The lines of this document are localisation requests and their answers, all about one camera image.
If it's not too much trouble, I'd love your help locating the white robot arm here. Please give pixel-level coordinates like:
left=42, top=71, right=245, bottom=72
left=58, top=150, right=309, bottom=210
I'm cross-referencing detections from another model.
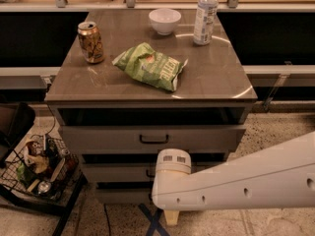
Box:
left=152, top=132, right=315, bottom=225

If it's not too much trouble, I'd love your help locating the grey top drawer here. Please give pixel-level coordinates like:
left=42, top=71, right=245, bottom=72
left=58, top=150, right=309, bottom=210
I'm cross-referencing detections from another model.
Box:
left=59, top=125, right=246, bottom=154

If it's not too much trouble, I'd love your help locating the grey drawer cabinet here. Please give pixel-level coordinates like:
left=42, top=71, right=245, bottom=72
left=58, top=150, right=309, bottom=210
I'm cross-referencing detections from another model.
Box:
left=46, top=9, right=257, bottom=204

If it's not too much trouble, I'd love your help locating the blue tape cross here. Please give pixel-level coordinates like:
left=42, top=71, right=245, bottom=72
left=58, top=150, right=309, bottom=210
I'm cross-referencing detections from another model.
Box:
left=138, top=204, right=170, bottom=236

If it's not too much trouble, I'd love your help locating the green chip bag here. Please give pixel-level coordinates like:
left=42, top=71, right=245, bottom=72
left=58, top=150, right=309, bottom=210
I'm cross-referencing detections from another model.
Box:
left=112, top=42, right=188, bottom=91

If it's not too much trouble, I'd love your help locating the black chair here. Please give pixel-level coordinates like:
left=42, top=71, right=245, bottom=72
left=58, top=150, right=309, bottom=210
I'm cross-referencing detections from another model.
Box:
left=0, top=102, right=35, bottom=163

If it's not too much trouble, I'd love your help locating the gold soda can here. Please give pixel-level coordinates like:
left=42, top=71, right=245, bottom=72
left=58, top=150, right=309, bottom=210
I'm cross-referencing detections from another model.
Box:
left=78, top=22, right=104, bottom=64

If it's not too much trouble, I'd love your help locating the white bowl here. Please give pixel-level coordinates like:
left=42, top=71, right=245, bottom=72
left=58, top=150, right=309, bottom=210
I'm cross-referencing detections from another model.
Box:
left=149, top=8, right=181, bottom=35

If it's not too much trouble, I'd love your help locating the clear water bottle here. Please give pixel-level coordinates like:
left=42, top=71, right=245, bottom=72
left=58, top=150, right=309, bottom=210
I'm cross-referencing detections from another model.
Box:
left=193, top=0, right=219, bottom=45

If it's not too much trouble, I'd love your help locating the black floor cable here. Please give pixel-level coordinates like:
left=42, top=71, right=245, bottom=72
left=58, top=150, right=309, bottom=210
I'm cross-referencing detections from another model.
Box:
left=103, top=203, right=112, bottom=236

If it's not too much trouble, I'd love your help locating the black wire basket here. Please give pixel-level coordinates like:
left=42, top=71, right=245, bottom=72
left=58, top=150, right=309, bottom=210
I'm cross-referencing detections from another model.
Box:
left=0, top=135, right=78, bottom=200

